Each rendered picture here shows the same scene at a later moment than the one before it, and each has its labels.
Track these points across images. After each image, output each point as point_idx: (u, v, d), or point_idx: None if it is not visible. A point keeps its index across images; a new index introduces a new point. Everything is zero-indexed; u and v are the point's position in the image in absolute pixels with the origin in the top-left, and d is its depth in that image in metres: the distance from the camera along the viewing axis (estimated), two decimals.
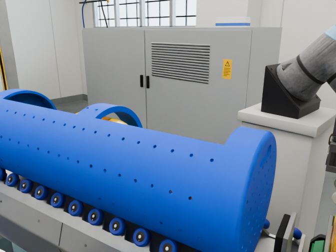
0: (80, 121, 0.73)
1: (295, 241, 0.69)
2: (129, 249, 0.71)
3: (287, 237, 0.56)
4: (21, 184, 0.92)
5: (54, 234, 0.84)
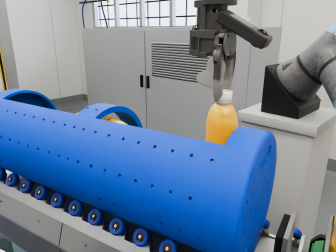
0: (80, 121, 0.73)
1: (295, 241, 0.69)
2: (129, 249, 0.71)
3: (287, 237, 0.56)
4: (21, 184, 0.92)
5: (54, 234, 0.84)
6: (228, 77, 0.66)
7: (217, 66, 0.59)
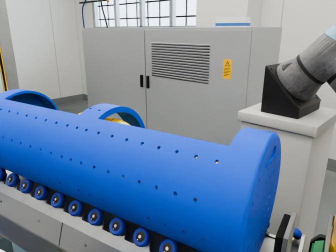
0: (83, 121, 0.73)
1: (295, 241, 0.69)
2: (129, 249, 0.71)
3: (287, 237, 0.56)
4: (22, 182, 0.92)
5: (54, 234, 0.84)
6: None
7: None
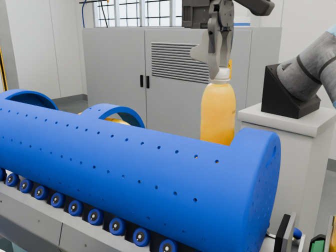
0: (83, 121, 0.73)
1: (295, 241, 0.69)
2: (129, 249, 0.71)
3: (287, 237, 0.56)
4: (22, 182, 0.92)
5: (54, 234, 0.84)
6: (225, 53, 0.59)
7: (212, 37, 0.53)
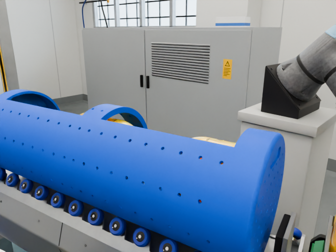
0: (85, 122, 0.72)
1: (295, 241, 0.69)
2: (129, 249, 0.71)
3: (287, 237, 0.56)
4: (23, 181, 0.92)
5: (54, 234, 0.84)
6: None
7: None
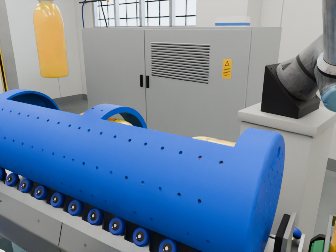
0: (85, 122, 0.72)
1: (295, 241, 0.69)
2: (129, 249, 0.71)
3: (287, 237, 0.56)
4: (23, 181, 0.92)
5: (54, 234, 0.84)
6: None
7: None
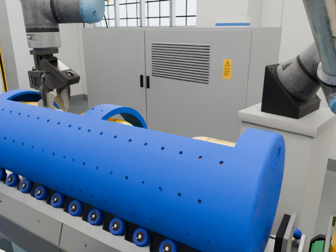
0: (85, 122, 0.72)
1: (295, 241, 0.69)
2: (129, 249, 0.71)
3: (287, 237, 0.56)
4: (23, 181, 0.92)
5: (54, 234, 0.84)
6: (63, 103, 0.91)
7: (42, 97, 0.84)
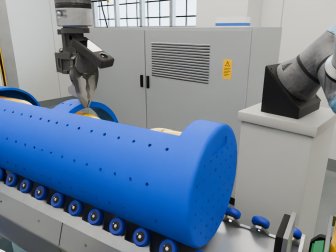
0: (54, 115, 0.78)
1: (295, 241, 0.69)
2: (129, 249, 0.71)
3: (287, 237, 0.56)
4: (27, 181, 0.91)
5: (54, 234, 0.84)
6: (88, 90, 0.81)
7: (74, 83, 0.76)
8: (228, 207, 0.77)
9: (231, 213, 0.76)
